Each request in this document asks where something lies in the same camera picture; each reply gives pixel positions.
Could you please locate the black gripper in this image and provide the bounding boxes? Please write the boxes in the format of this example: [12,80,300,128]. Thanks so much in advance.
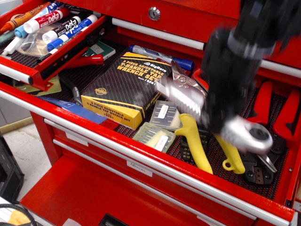
[201,29,261,134]

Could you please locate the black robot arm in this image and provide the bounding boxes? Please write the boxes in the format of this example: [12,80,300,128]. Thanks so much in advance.
[201,0,301,133]

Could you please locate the blue marker in main drawer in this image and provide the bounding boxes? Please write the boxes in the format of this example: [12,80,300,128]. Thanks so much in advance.
[129,45,195,71]

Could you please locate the open main red drawer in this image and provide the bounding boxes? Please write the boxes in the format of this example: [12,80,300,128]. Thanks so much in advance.
[0,39,301,226]

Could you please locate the black yellow tap wrench box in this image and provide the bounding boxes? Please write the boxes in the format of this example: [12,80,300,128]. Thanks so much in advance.
[81,52,172,129]

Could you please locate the green white small box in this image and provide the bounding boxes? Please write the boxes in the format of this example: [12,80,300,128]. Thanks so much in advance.
[83,41,116,60]

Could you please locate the open small red drawer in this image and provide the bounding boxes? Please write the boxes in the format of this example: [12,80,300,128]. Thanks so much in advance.
[0,0,109,92]

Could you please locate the clear blade case upper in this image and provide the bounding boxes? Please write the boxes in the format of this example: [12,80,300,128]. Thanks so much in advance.
[150,100,182,131]

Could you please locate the clear blade case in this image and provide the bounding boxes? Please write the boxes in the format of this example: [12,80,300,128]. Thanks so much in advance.
[150,100,182,131]
[133,122,176,153]

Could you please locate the clear blade case lower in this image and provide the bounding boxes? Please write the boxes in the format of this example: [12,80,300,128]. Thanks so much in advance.
[133,122,176,153]

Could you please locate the red tool chest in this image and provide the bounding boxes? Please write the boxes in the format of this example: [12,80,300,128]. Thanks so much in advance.
[20,0,301,226]

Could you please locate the silver cabinet lock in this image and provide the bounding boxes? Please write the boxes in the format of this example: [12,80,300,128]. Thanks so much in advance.
[148,7,161,21]

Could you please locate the blue plastic card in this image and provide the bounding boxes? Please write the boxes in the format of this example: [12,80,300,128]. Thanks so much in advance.
[39,96,106,124]

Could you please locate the yellowish plastic plate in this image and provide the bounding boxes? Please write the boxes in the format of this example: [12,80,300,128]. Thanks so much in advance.
[12,75,62,97]

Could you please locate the blue Expo marker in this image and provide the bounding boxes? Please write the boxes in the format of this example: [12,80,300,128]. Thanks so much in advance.
[47,15,98,52]

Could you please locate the black Expo marker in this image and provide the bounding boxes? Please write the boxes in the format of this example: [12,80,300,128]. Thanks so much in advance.
[42,16,82,44]

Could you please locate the clear plastic bag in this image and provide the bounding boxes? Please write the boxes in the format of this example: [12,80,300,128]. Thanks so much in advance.
[16,32,49,57]

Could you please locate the red Expo marker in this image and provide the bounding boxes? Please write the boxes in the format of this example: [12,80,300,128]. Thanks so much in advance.
[24,7,70,34]

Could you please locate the light blue capped marker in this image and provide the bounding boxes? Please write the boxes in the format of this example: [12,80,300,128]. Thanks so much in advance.
[15,1,65,38]

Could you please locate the black crate on floor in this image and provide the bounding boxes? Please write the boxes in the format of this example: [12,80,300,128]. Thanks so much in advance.
[0,134,24,202]

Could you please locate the orange Crayola marker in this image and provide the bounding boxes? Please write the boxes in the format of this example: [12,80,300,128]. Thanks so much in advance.
[0,1,50,34]

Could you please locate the yellow sponge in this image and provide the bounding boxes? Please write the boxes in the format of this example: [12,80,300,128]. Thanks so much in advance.
[8,210,31,226]

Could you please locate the red grey handled scissors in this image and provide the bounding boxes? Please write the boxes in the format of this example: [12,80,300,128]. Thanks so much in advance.
[191,68,277,173]

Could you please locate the yellow handled tin snips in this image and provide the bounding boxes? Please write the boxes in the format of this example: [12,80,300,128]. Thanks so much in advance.
[171,61,246,174]

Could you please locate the black wire stripper tool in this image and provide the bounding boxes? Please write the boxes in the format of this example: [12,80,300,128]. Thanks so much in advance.
[180,129,209,163]

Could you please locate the red handled crimping pliers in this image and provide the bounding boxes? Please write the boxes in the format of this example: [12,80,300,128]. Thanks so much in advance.
[240,81,301,185]

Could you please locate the red handled tool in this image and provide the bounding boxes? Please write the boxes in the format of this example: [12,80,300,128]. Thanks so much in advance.
[65,55,104,69]

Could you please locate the black cable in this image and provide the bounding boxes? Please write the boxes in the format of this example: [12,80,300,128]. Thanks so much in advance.
[0,202,36,226]

